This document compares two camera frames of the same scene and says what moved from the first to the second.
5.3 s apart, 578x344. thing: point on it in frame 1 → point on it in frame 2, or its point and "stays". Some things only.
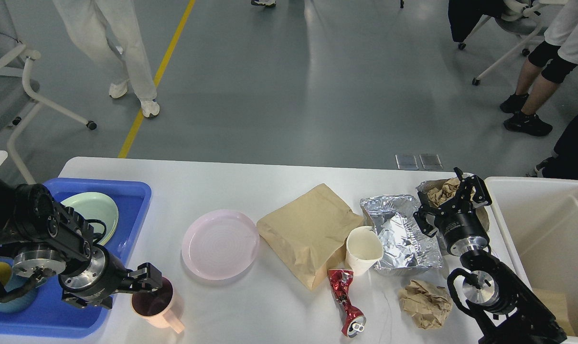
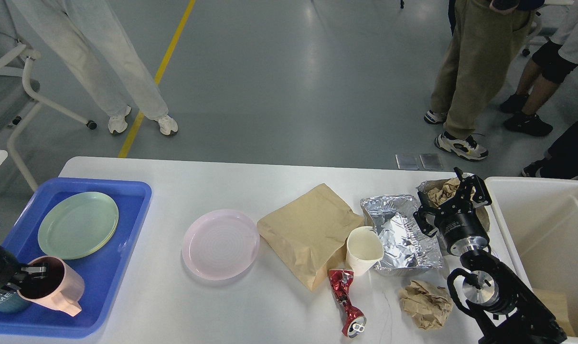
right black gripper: [461, 228] stays
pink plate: [219, 244] stays
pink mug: [155, 307] → [62, 289]
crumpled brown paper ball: [428, 306] stays
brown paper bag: [309, 234] stays
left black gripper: [96, 286] → [1, 268]
